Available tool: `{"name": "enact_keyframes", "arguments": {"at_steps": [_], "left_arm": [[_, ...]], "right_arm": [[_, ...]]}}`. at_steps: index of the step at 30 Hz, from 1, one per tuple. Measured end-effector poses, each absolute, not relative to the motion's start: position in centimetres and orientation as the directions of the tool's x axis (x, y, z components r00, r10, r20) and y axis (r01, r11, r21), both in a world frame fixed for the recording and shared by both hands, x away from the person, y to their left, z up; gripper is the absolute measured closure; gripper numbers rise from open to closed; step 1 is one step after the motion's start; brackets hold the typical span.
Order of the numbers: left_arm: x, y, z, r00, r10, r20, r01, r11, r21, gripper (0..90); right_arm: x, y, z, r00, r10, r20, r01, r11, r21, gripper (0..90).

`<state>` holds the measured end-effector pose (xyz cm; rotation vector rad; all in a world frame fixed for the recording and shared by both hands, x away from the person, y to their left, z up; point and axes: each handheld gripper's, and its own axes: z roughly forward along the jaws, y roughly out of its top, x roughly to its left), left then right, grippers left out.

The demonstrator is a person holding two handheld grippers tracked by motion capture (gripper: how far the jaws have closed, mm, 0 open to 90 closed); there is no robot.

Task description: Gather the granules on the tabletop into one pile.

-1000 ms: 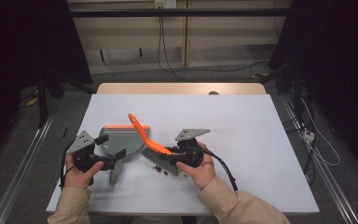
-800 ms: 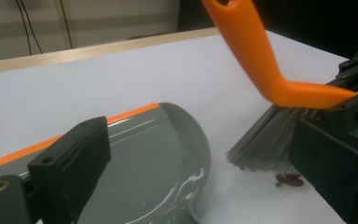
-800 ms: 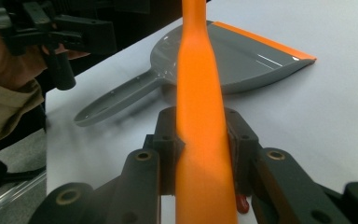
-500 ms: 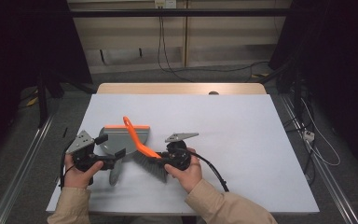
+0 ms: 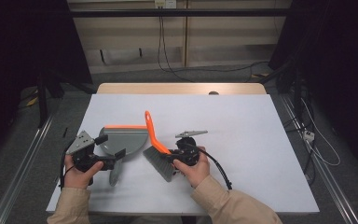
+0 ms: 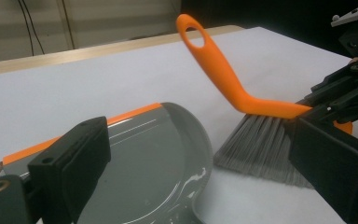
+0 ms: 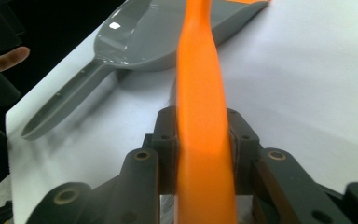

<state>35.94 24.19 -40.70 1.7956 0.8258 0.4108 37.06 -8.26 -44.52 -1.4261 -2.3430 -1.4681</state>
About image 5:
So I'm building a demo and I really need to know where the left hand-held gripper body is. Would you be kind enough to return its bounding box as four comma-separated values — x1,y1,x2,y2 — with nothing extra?
66,130,117,174

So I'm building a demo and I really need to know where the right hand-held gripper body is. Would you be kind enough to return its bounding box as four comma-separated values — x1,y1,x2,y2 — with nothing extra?
175,130,209,167

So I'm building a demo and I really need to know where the orange brush with grey bristles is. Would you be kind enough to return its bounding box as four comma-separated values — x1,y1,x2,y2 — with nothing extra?
143,110,177,183

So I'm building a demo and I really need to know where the grey dustpan with orange edge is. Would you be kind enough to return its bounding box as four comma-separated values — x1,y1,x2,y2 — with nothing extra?
99,124,149,188

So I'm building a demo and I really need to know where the person's right hand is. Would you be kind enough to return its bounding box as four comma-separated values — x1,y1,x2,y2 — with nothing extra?
172,146,211,189

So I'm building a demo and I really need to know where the person's left hand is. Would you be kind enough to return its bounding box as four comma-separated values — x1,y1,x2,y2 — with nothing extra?
62,154,104,189

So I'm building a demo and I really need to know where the white table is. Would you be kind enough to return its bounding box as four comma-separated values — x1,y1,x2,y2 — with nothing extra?
46,93,321,216

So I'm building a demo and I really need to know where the black metal stand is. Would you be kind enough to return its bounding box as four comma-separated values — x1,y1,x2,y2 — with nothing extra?
259,59,306,125
36,69,97,129

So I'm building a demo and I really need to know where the wooden table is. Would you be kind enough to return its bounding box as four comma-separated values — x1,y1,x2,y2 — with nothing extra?
96,82,268,96

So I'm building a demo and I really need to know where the white power strip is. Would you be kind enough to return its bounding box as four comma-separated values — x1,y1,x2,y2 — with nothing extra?
302,130,315,143

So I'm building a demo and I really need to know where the black horizontal bar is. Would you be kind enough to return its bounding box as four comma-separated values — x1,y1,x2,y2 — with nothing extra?
69,8,292,18

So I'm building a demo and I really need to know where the black curtain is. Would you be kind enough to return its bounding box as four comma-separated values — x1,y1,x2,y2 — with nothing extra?
268,0,358,171

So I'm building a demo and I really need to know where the right hand-held gripper black cable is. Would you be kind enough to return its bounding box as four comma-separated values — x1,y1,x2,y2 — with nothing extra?
192,144,233,191

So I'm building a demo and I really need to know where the hand-held gripper black cable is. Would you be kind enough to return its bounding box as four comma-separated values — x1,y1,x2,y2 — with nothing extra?
192,144,233,191
58,146,76,191

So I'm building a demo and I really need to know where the left hand-held gripper black cable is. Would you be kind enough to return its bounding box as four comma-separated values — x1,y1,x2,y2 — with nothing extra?
58,146,76,191

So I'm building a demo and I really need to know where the metal floor rail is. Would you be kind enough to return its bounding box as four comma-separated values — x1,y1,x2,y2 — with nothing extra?
0,116,55,224
281,94,358,224

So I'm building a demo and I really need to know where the black wall cable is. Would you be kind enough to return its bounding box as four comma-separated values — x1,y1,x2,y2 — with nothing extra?
159,7,269,74
157,7,197,83

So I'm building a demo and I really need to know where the wooden wall strip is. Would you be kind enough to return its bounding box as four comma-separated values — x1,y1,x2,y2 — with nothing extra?
182,0,190,68

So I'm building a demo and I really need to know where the black floor cable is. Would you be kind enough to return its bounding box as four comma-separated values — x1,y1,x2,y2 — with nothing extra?
287,118,317,185

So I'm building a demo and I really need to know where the white floor cable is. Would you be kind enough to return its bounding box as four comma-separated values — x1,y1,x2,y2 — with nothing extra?
300,98,342,167

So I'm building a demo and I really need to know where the white wall socket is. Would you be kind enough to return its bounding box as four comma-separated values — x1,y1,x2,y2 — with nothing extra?
154,0,177,9

